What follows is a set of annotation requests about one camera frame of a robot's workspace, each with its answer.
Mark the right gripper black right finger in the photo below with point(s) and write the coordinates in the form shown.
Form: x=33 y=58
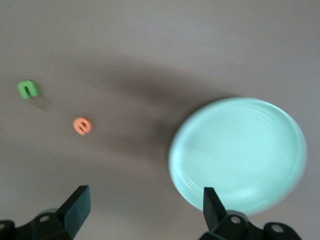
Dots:
x=212 y=212

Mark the green foam letter n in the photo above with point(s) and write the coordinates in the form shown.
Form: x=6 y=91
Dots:
x=35 y=88

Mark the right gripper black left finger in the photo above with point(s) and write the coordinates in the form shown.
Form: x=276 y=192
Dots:
x=75 y=215

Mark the mint green plate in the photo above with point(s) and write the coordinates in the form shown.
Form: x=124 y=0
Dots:
x=237 y=150

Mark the orange foam letter e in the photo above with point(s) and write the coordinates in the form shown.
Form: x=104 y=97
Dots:
x=80 y=130

